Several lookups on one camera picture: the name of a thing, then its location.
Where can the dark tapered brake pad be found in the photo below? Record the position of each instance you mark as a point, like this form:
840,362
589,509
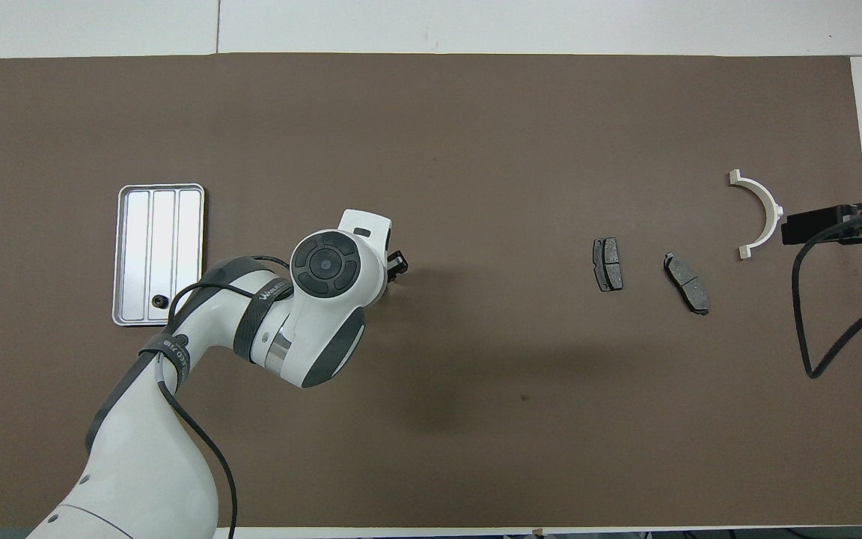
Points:
687,284

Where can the silver metal tray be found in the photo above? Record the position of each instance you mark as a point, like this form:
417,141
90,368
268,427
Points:
158,239

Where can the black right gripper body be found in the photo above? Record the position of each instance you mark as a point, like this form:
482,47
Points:
827,224

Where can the small black bearing gear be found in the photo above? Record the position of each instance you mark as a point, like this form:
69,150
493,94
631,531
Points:
160,301

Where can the brown table mat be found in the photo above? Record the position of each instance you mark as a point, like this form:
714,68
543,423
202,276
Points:
476,150

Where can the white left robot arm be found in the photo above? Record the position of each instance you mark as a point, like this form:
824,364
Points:
147,464

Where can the dark rectangular brake pad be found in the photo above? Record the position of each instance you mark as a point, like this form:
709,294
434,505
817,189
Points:
608,266

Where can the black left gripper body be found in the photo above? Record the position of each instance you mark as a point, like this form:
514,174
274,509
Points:
397,266

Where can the white curved plastic bracket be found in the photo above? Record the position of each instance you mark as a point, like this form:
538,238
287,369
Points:
764,202

